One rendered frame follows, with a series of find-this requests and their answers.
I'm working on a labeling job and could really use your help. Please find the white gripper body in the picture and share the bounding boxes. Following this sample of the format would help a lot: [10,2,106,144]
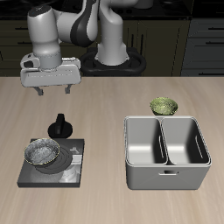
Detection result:
[19,56,82,88]

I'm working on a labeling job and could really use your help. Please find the round black stove knob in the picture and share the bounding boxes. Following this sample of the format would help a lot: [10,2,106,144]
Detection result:
[47,113,74,139]

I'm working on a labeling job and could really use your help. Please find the black bowl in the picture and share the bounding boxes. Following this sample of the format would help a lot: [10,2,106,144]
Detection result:
[23,137,61,166]

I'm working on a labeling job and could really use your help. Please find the dark grey stove plate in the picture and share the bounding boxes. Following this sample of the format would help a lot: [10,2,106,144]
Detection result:
[17,137,86,189]

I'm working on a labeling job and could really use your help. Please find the green bowl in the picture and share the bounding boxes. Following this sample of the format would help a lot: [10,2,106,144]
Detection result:
[149,96,179,116]

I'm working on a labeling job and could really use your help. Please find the white two-bin basket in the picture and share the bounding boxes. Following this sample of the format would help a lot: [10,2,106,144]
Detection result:
[123,115,213,191]

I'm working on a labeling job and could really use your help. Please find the dark kitchen cupboards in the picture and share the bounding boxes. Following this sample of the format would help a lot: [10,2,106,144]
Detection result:
[0,0,224,78]

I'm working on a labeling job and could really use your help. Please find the flat black base plate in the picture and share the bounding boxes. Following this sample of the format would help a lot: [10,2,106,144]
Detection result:
[80,46,147,74]

